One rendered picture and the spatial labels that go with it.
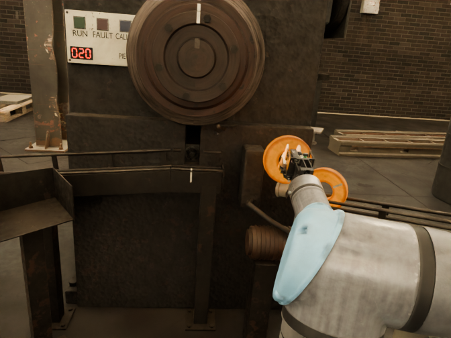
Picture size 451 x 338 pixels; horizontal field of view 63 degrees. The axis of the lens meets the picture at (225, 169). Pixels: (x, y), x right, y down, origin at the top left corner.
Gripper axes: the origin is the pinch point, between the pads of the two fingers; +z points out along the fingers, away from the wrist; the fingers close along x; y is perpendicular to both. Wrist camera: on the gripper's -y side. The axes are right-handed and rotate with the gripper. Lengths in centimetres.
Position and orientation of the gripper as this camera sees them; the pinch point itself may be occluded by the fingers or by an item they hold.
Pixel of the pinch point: (288, 153)
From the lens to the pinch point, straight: 120.1
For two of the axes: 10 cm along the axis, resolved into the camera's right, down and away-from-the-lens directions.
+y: 1.0, -8.2, -5.6
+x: -9.9, -0.6, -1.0
